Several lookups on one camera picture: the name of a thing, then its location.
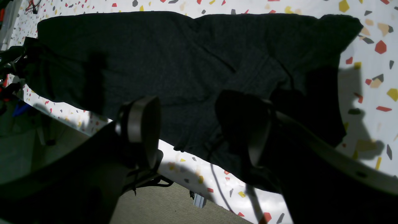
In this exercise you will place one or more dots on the dark grey T-shirt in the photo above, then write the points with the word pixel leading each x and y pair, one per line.
pixel 97 62

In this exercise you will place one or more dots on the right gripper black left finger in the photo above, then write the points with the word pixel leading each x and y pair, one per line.
pixel 83 187

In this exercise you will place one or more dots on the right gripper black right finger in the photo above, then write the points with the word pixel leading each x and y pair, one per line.
pixel 319 184

